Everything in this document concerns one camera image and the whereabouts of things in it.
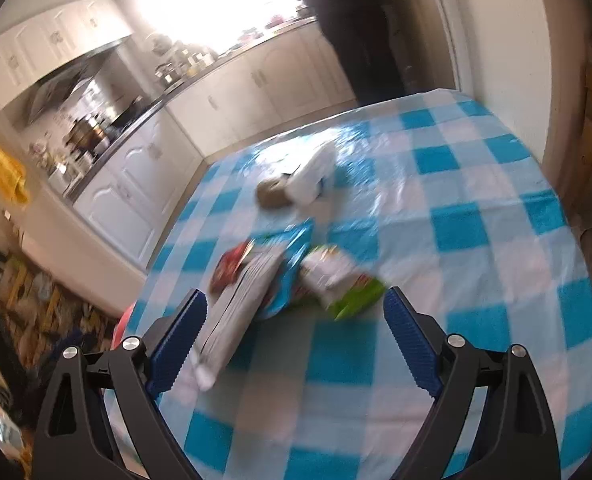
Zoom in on red plastic bucket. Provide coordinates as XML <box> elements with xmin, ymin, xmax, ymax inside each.
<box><xmin>110</xmin><ymin>304</ymin><xmax>136</xmax><ymax>350</ymax></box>

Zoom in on cluttered storage shelf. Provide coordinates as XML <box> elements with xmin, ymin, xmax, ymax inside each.
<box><xmin>0</xmin><ymin>249</ymin><xmax>117</xmax><ymax>453</ymax></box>

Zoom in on person in black jacket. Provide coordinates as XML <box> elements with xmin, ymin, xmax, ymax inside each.
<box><xmin>301</xmin><ymin>0</ymin><xmax>405</xmax><ymax>106</ymax></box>

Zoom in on blue snack bag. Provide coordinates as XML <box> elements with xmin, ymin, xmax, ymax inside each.
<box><xmin>253</xmin><ymin>218</ymin><xmax>314</xmax><ymax>321</ymax></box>

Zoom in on clear plastic bottle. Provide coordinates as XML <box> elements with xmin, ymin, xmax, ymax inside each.
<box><xmin>284</xmin><ymin>142</ymin><xmax>337</xmax><ymax>206</ymax></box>

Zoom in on grey mailer bag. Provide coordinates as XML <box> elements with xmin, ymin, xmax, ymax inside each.
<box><xmin>189</xmin><ymin>243</ymin><xmax>286</xmax><ymax>391</ymax></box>

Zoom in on white upper cabinets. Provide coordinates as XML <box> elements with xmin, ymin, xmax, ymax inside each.
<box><xmin>0</xmin><ymin>0</ymin><xmax>133</xmax><ymax>108</ymax></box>

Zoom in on range hood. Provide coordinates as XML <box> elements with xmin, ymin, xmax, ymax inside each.
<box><xmin>2</xmin><ymin>39</ymin><xmax>125</xmax><ymax>129</ymax></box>

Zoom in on brown kiwi fruit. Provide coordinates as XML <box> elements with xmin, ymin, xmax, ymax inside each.
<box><xmin>256</xmin><ymin>176</ymin><xmax>293</xmax><ymax>210</ymax></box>

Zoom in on red snack wrapper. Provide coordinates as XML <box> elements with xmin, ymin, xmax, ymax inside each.
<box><xmin>208</xmin><ymin>238</ymin><xmax>255</xmax><ymax>295</ymax></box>

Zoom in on blue checkered tablecloth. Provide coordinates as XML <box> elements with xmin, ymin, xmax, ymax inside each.
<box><xmin>128</xmin><ymin>89</ymin><xmax>592</xmax><ymax>479</ymax></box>

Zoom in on green white snack bag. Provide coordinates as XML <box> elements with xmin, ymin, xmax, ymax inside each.
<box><xmin>290</xmin><ymin>245</ymin><xmax>386</xmax><ymax>321</ymax></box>

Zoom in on yellow hanging towel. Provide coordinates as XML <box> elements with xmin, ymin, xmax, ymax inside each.
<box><xmin>0</xmin><ymin>147</ymin><xmax>30</xmax><ymax>206</ymax></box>

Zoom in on white kitchen cabinets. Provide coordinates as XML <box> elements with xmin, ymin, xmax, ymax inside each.
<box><xmin>72</xmin><ymin>18</ymin><xmax>355</xmax><ymax>269</ymax></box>

